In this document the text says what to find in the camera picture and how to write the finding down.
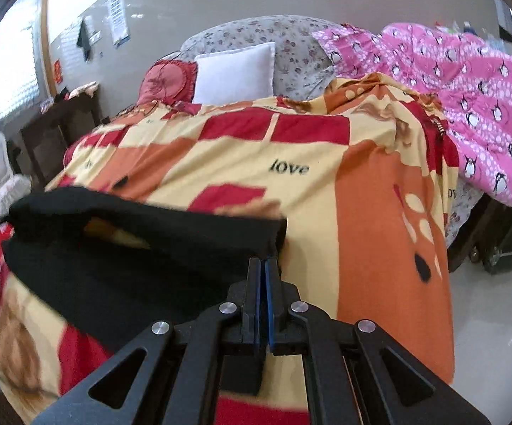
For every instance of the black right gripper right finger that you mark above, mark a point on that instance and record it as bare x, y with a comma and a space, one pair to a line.
356, 373

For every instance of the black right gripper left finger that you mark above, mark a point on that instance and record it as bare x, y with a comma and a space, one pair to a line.
169, 374

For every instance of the black pants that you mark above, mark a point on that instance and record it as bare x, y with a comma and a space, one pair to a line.
111, 267

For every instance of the black rolling case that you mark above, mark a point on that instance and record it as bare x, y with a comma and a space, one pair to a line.
493, 245

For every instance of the red round cushion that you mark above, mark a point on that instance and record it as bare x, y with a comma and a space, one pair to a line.
168, 81

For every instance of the white pillow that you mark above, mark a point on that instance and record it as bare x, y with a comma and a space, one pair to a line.
244, 74

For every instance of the dark wooden desk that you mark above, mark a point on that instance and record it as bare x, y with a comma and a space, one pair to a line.
55, 122

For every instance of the floral upholstered headboard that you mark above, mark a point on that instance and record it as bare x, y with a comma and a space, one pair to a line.
302, 69

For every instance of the pink penguin quilt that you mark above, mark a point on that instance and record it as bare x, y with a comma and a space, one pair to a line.
472, 81

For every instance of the red paper window decoration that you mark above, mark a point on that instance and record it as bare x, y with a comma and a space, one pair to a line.
57, 72

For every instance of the black cloth on wall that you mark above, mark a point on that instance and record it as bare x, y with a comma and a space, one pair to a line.
83, 40

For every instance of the white wall poster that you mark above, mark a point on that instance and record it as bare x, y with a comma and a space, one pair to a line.
118, 22

